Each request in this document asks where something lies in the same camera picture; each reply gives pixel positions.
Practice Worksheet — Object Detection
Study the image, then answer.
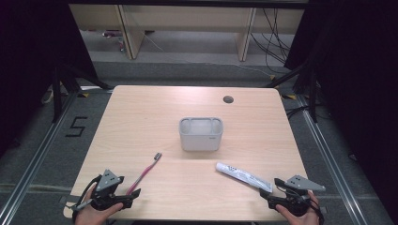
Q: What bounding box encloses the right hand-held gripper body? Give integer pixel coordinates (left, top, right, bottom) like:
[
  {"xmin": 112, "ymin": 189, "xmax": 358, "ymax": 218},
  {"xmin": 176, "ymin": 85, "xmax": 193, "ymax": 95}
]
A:
[{"xmin": 268, "ymin": 174, "xmax": 327, "ymax": 218}]

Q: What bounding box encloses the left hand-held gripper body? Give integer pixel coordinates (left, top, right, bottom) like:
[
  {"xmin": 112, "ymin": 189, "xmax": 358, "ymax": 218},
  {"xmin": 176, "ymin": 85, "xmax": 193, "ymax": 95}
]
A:
[{"xmin": 70, "ymin": 169, "xmax": 134, "ymax": 212}]

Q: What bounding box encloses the pink toothbrush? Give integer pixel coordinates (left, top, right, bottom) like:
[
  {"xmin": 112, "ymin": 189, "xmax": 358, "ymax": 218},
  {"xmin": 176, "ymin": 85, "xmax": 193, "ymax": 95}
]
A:
[{"xmin": 126, "ymin": 152, "xmax": 163, "ymax": 196}]

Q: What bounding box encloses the white toothpaste tube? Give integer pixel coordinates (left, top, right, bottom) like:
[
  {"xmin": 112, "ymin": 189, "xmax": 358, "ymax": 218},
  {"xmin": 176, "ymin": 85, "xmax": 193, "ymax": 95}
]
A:
[{"xmin": 215, "ymin": 161, "xmax": 274, "ymax": 193}]

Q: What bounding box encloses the grey plastic toothbrush holder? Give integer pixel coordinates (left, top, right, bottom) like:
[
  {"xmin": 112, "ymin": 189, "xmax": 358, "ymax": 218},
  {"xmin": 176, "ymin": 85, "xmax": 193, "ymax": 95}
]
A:
[{"xmin": 178, "ymin": 116, "xmax": 224, "ymax": 152}]

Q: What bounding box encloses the person's right hand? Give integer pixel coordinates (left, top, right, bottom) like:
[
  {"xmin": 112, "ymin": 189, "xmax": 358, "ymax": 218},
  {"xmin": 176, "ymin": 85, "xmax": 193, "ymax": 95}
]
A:
[{"xmin": 275, "ymin": 190, "xmax": 323, "ymax": 225}]

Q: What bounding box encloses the person's left hand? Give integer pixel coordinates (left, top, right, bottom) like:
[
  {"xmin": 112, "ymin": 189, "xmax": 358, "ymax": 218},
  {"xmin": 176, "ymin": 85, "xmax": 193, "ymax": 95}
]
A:
[{"xmin": 74, "ymin": 185, "xmax": 125, "ymax": 225}]

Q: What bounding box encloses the black metal stand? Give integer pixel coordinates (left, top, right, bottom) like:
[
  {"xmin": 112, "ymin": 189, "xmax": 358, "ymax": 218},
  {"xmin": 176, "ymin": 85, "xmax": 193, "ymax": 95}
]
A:
[
  {"xmin": 51, "ymin": 64, "xmax": 115, "ymax": 124},
  {"xmin": 265, "ymin": 59, "xmax": 321, "ymax": 124}
]

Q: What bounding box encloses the dark curtain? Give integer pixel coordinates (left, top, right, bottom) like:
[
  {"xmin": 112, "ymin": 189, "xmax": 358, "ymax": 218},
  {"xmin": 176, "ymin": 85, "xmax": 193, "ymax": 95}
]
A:
[
  {"xmin": 0, "ymin": 0, "xmax": 99, "ymax": 158},
  {"xmin": 283, "ymin": 0, "xmax": 398, "ymax": 217}
]

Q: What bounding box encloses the small clutter under desk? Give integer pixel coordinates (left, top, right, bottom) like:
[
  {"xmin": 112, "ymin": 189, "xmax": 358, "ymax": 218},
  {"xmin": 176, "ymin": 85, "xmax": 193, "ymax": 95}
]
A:
[{"xmin": 101, "ymin": 29, "xmax": 127, "ymax": 53}]

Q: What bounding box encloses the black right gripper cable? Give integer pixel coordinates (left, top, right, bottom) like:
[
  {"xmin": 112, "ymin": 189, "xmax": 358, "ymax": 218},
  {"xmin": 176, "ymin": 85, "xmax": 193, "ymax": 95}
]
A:
[{"xmin": 308, "ymin": 195, "xmax": 326, "ymax": 225}]

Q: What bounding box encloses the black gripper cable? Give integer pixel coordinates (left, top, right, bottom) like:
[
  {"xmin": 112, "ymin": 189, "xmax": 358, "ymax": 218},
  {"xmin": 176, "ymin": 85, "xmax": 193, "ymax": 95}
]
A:
[
  {"xmin": 72, "ymin": 174, "xmax": 103, "ymax": 223},
  {"xmin": 308, "ymin": 195, "xmax": 326, "ymax": 225}
]

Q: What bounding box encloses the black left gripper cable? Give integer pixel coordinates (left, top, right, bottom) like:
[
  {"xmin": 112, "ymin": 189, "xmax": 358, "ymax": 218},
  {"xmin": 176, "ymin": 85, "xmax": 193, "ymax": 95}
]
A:
[{"xmin": 72, "ymin": 174, "xmax": 103, "ymax": 223}]

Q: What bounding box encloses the metal floor rail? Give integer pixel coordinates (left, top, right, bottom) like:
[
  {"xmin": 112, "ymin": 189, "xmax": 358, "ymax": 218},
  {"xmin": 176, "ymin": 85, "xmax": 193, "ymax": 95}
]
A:
[
  {"xmin": 0, "ymin": 92, "xmax": 79, "ymax": 225},
  {"xmin": 296, "ymin": 93, "xmax": 368, "ymax": 225}
]

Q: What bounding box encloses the bundle of black hanging cables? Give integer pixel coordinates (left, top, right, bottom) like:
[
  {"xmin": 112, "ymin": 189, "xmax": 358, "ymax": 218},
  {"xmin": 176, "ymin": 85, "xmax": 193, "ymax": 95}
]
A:
[{"xmin": 250, "ymin": 7, "xmax": 294, "ymax": 75}]

